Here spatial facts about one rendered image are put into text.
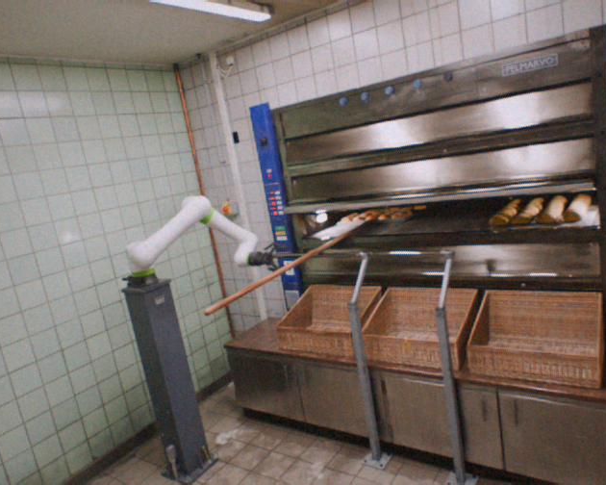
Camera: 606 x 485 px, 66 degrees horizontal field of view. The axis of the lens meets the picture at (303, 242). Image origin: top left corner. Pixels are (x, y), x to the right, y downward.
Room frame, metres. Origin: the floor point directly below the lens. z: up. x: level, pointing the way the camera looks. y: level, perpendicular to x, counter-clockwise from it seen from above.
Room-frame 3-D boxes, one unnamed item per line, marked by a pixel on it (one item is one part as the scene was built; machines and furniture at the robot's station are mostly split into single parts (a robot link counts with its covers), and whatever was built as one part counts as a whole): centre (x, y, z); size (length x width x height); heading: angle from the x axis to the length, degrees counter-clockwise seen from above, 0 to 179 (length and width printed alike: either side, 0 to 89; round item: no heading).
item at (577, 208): (2.75, -1.44, 1.21); 0.61 x 0.48 x 0.06; 143
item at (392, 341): (2.52, -0.58, 0.72); 0.56 x 0.49 x 0.28; 54
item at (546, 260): (2.75, -0.72, 1.02); 1.79 x 0.11 x 0.19; 53
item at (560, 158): (2.75, -0.72, 1.54); 1.79 x 0.11 x 0.19; 53
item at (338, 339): (2.88, -0.09, 0.72); 0.56 x 0.49 x 0.28; 54
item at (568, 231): (2.77, -0.73, 1.16); 1.80 x 0.06 x 0.04; 53
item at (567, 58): (2.77, -0.73, 1.99); 1.80 x 0.08 x 0.21; 53
